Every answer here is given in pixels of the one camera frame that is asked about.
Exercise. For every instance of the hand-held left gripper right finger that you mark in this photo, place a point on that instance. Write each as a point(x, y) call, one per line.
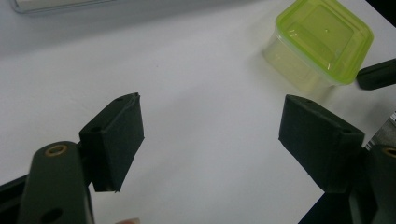
point(317, 143)

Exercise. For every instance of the green lidded plastic container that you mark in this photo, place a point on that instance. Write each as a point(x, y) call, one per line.
point(323, 37)

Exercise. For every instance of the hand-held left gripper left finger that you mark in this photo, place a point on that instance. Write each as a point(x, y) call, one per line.
point(115, 143)

